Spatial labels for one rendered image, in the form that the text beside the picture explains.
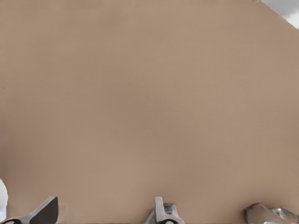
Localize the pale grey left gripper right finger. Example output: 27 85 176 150
144 196 183 224

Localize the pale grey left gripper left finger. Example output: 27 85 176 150
0 196 59 224

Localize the white rounded object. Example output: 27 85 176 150
0 178 9 220

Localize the silver frame post foot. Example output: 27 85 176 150
244 202 299 224

